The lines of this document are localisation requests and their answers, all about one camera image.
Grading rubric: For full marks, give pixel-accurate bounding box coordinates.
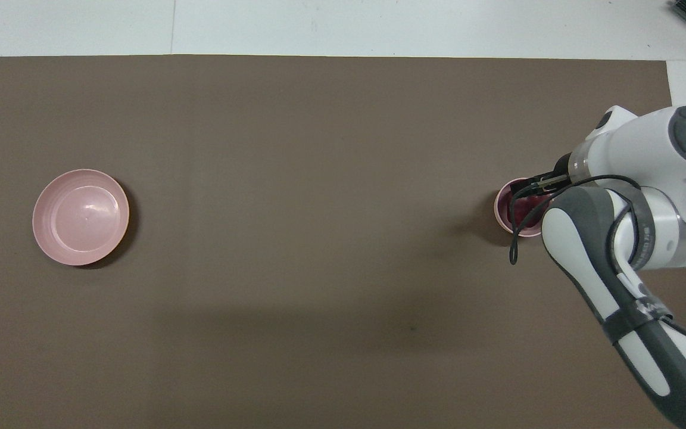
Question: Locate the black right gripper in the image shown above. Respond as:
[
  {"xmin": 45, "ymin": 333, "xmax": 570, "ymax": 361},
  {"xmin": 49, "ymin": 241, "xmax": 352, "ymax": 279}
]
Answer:
[{"xmin": 509, "ymin": 152, "xmax": 576, "ymax": 195}]

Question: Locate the dark red apple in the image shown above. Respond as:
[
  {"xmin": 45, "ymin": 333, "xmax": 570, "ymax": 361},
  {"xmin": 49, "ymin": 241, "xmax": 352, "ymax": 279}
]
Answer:
[{"xmin": 506, "ymin": 189, "xmax": 553, "ymax": 231}]

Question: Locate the pink bowl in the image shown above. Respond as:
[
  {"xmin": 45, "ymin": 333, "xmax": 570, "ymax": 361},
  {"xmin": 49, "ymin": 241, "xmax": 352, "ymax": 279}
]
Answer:
[{"xmin": 493, "ymin": 177, "xmax": 557, "ymax": 239}]

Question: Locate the pink plate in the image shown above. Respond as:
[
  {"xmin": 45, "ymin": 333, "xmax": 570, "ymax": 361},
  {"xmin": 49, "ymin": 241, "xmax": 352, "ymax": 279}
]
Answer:
[{"xmin": 32, "ymin": 168, "xmax": 131, "ymax": 267}]

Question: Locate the brown table mat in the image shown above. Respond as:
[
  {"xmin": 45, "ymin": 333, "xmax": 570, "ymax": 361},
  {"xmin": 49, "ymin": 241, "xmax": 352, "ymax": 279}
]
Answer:
[{"xmin": 0, "ymin": 54, "xmax": 686, "ymax": 429}]

